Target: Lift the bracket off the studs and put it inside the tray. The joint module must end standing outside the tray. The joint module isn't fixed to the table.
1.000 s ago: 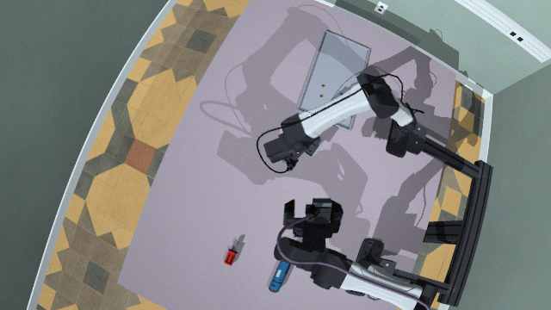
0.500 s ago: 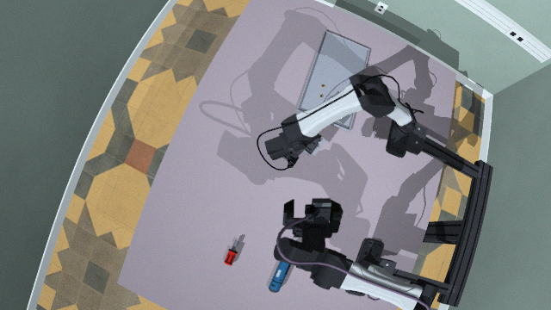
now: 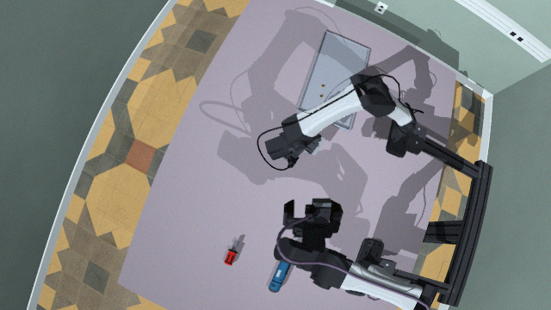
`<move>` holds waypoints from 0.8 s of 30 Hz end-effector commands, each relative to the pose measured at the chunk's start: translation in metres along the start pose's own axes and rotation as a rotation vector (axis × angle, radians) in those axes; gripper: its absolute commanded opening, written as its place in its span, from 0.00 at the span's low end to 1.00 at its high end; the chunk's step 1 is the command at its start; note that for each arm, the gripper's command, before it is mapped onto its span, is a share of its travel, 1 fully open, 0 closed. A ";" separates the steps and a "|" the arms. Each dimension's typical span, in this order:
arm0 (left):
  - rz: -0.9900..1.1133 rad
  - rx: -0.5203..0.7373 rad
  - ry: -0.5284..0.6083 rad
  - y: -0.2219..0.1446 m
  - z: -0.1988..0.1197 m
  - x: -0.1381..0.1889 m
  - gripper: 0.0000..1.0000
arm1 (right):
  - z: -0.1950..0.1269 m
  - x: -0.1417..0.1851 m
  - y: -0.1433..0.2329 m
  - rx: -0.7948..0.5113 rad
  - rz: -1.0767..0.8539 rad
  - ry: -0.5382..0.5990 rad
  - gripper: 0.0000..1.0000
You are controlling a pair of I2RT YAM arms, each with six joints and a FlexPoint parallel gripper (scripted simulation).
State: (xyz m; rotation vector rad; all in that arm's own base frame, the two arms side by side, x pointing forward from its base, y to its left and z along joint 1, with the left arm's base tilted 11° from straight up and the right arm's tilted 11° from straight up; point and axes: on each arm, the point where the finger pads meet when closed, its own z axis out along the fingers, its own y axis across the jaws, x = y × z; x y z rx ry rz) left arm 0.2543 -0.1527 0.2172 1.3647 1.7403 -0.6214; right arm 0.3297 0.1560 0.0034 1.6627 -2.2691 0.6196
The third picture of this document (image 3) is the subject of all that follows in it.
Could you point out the blue screwdriver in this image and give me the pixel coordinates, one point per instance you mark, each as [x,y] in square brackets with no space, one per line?
[279,277]

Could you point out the red-handled screwdriver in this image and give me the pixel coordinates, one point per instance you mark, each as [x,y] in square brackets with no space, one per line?
[231,254]

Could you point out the grey metal l-bracket with holes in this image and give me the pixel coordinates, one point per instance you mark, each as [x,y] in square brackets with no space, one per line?
[318,147]

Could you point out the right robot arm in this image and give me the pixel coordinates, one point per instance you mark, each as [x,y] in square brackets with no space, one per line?
[296,137]

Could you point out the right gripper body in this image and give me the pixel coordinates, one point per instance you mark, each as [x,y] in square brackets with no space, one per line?
[314,143]

